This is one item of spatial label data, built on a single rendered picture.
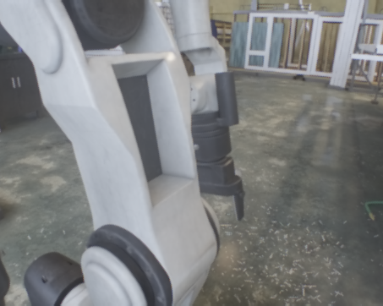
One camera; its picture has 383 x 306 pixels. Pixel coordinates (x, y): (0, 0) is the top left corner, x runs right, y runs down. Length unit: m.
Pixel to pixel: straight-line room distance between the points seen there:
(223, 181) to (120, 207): 0.26
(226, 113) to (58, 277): 0.56
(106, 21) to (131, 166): 0.16
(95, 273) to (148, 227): 0.09
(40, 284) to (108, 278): 0.48
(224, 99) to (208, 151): 0.10
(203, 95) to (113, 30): 0.21
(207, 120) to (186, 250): 0.25
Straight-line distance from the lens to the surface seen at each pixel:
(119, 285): 0.35
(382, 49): 2.79
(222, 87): 0.50
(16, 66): 3.41
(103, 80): 0.28
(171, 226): 0.34
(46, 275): 0.80
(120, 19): 0.35
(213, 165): 0.54
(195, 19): 0.52
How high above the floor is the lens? 0.90
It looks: 23 degrees down
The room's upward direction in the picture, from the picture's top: 1 degrees clockwise
